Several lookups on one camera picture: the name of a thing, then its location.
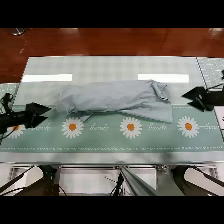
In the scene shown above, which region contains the light blue shirt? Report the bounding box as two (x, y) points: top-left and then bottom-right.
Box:
(54, 79), (175, 124)

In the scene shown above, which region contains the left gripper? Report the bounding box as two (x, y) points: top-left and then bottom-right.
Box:
(9, 102), (53, 130)

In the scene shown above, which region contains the silver frame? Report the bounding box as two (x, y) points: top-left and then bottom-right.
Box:
(0, 161), (224, 197)

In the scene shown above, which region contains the black cable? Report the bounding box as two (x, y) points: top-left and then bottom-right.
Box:
(104, 171), (126, 197)

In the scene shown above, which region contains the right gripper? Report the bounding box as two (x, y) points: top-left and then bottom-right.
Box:
(181, 86), (224, 113)

